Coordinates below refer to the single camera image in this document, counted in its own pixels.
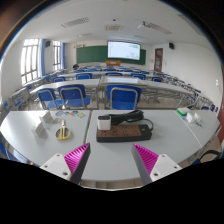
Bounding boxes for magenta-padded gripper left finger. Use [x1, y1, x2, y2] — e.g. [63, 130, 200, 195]
[39, 142, 92, 185]

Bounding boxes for orange lectern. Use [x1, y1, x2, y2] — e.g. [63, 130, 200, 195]
[105, 60, 122, 67]

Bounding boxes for lit projection screen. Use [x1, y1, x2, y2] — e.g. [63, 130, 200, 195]
[107, 40, 142, 61]

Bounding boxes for dark multi-socket power strip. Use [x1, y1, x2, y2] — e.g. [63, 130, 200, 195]
[96, 124, 153, 144]

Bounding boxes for ceiling air conditioner vent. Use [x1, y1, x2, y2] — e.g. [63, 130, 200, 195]
[104, 24, 124, 32]

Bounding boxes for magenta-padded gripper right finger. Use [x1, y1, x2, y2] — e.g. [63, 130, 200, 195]
[130, 142, 183, 186]

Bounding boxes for green blackboard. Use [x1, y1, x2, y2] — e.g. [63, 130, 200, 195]
[76, 45, 147, 66]

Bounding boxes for narrow bright window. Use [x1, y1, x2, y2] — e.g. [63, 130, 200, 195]
[52, 40, 62, 72]

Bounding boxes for grey classroom desks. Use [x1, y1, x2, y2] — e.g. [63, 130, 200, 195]
[6, 64, 214, 111]

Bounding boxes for blue classroom chairs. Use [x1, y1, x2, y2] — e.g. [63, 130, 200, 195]
[0, 65, 223, 164]

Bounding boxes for brown door with window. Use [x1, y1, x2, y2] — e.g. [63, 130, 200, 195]
[153, 47, 164, 72]

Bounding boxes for ceiling projector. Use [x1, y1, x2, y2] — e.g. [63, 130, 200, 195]
[138, 21, 150, 30]

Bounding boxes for green and white box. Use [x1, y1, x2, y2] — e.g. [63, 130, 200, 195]
[176, 107, 192, 117]

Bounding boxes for colourful sticker cards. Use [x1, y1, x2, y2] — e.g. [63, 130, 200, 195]
[54, 110, 87, 120]

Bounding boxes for red-brown door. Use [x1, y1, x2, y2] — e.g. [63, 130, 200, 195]
[217, 101, 224, 136]

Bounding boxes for blue curtain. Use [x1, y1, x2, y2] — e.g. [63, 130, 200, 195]
[40, 38, 47, 77]
[60, 42, 66, 70]

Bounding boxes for ceiling light panels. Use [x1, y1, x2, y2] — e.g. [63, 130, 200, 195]
[60, 13, 201, 38]

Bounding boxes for large bright window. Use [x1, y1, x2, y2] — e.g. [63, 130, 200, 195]
[20, 38, 40, 86]

